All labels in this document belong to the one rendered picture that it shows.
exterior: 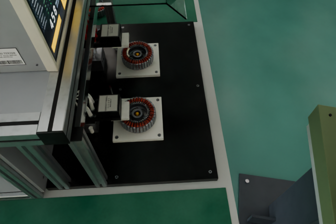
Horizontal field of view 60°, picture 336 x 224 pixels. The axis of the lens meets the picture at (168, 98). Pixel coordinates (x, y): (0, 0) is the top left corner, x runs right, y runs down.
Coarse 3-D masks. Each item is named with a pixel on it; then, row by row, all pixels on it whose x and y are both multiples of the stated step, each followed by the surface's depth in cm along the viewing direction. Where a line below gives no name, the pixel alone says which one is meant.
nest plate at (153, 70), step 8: (120, 48) 106; (152, 48) 106; (120, 56) 104; (120, 64) 102; (152, 64) 102; (120, 72) 100; (128, 72) 100; (136, 72) 100; (144, 72) 100; (152, 72) 100
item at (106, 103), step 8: (104, 96) 83; (112, 96) 83; (88, 104) 84; (96, 104) 84; (104, 104) 82; (112, 104) 82; (120, 104) 84; (128, 104) 86; (96, 112) 80; (104, 112) 80; (112, 112) 80; (120, 112) 83; (128, 112) 85; (88, 120) 83; (96, 120) 83; (104, 120) 83; (112, 120) 84
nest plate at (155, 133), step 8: (160, 104) 92; (144, 112) 91; (160, 112) 91; (160, 120) 89; (120, 128) 87; (152, 128) 87; (160, 128) 87; (112, 136) 86; (120, 136) 86; (128, 136) 86; (136, 136) 86; (144, 136) 86; (152, 136) 86; (160, 136) 86
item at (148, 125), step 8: (136, 104) 89; (144, 104) 88; (152, 104) 89; (152, 112) 86; (120, 120) 85; (128, 120) 85; (136, 120) 87; (144, 120) 85; (152, 120) 85; (128, 128) 85; (136, 128) 84; (144, 128) 85
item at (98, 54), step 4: (96, 48) 100; (100, 48) 100; (96, 52) 99; (100, 52) 99; (96, 56) 98; (100, 56) 98; (104, 56) 105; (92, 60) 97; (96, 60) 97; (100, 60) 97; (92, 64) 99; (96, 64) 99; (100, 64) 99; (92, 68) 100; (96, 68) 101; (100, 68) 101
